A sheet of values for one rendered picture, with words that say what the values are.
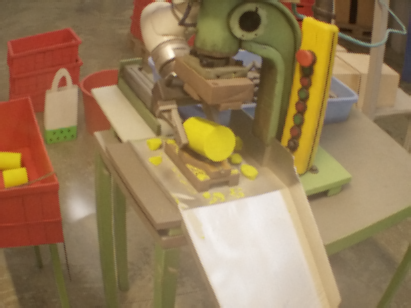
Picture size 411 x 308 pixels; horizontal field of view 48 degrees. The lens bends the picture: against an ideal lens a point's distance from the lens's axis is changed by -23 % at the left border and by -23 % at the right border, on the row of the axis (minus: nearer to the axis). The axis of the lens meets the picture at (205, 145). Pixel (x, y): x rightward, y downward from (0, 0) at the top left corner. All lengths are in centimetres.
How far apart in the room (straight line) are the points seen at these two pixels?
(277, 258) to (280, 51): 44
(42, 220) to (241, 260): 64
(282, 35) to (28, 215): 84
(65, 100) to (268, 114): 214
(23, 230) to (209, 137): 67
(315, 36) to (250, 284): 54
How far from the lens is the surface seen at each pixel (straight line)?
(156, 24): 130
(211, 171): 114
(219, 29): 106
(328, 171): 132
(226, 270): 108
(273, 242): 115
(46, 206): 148
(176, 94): 122
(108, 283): 174
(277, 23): 116
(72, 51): 363
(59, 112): 325
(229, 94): 108
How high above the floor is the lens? 164
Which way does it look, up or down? 29 degrees down
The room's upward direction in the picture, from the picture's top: 8 degrees clockwise
